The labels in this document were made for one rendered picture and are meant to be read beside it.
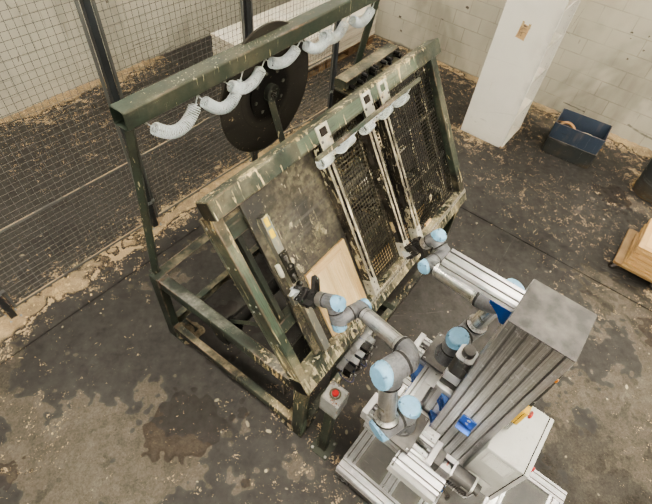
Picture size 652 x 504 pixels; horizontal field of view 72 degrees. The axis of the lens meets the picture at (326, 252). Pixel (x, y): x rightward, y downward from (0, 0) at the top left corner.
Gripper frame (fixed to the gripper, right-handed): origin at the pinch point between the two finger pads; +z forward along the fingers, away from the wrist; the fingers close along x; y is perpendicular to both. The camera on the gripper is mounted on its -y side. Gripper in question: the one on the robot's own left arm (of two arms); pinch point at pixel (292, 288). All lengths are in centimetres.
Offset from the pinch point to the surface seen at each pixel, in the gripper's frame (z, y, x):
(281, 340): 7.1, 23.7, 17.6
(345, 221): 7, -56, 18
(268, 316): 7.1, 17.6, 1.2
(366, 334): 8, -12, 85
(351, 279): 10, -34, 50
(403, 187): 5, -109, 51
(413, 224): 6, -99, 79
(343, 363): 8, 13, 76
